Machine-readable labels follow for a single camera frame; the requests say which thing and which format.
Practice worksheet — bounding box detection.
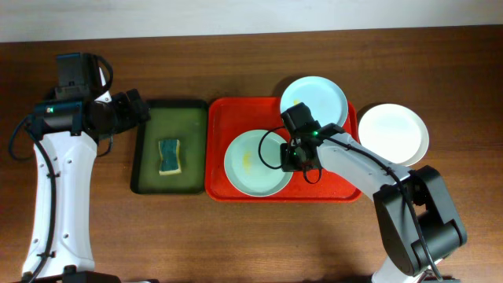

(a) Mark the light green plate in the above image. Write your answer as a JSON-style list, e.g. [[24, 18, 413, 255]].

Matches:
[[224, 130, 293, 197]]

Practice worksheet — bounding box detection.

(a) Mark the green yellow sponge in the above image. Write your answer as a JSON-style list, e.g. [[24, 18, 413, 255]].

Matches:
[[159, 139, 182, 176]]

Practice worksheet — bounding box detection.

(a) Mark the white plate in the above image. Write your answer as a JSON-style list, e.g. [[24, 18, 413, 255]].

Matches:
[[358, 104, 430, 167]]

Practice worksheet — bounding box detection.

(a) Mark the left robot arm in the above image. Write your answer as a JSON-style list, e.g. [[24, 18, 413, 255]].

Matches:
[[21, 89, 149, 282]]

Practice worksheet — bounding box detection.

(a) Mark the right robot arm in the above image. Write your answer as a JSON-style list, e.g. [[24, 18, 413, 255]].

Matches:
[[281, 122, 468, 282]]

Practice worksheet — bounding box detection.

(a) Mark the dark green tray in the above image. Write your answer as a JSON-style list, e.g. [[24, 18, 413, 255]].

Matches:
[[130, 100, 208, 194]]

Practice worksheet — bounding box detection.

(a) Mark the red tray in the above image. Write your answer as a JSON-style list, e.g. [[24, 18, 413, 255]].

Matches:
[[204, 97, 362, 203]]

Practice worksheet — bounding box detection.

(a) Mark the light blue plate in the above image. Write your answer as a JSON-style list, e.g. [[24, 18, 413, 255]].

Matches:
[[280, 76, 349, 127]]

